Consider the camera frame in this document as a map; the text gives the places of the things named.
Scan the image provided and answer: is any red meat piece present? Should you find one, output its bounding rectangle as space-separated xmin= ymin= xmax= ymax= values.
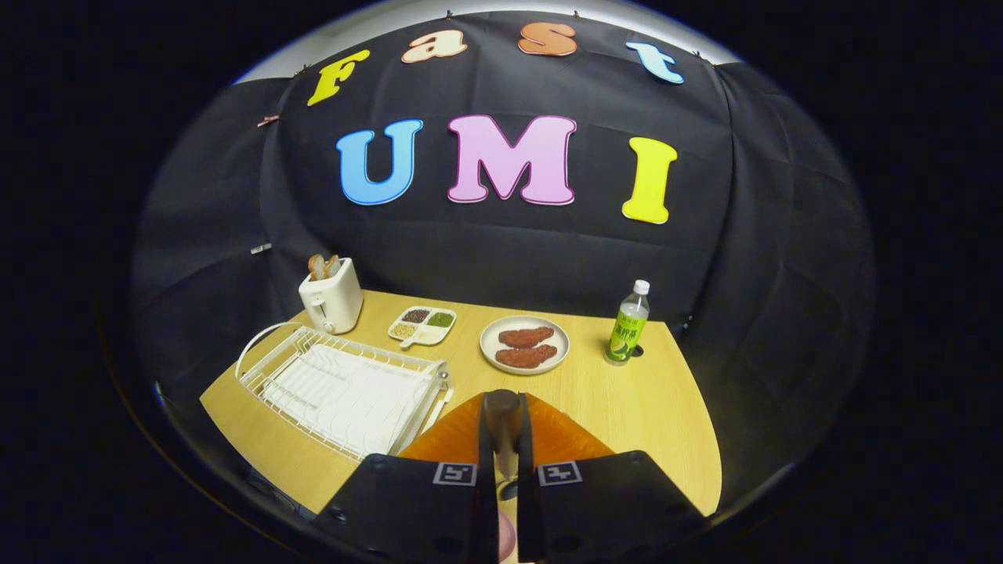
xmin=498 ymin=327 xmax=556 ymax=349
xmin=495 ymin=344 xmax=559 ymax=370

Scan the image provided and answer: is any white divided dish with beans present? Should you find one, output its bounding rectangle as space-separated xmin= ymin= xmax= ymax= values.
xmin=388 ymin=305 xmax=458 ymax=349

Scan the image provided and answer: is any metal spoon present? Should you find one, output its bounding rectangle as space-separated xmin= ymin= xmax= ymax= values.
xmin=484 ymin=389 xmax=524 ymax=502

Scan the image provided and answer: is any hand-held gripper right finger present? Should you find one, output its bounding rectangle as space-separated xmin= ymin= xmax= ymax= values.
xmin=517 ymin=392 xmax=710 ymax=564

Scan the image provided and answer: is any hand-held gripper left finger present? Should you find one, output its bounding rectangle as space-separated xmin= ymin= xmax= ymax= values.
xmin=312 ymin=390 xmax=501 ymax=564

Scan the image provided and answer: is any white toaster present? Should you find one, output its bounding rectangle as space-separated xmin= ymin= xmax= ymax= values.
xmin=299 ymin=258 xmax=364 ymax=335

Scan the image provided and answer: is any beige plate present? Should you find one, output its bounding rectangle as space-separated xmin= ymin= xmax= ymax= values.
xmin=480 ymin=315 xmax=570 ymax=376

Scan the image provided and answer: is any black backdrop cloth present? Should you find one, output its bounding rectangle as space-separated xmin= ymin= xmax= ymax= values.
xmin=129 ymin=9 xmax=874 ymax=510

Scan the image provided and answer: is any pink plate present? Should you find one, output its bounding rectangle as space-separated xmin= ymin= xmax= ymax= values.
xmin=498 ymin=509 xmax=520 ymax=563

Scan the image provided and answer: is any green label drink bottle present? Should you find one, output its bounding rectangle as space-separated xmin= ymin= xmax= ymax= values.
xmin=604 ymin=280 xmax=651 ymax=367

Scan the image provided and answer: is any white wire dish rack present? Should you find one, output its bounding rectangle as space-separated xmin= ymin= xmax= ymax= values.
xmin=235 ymin=321 xmax=455 ymax=463

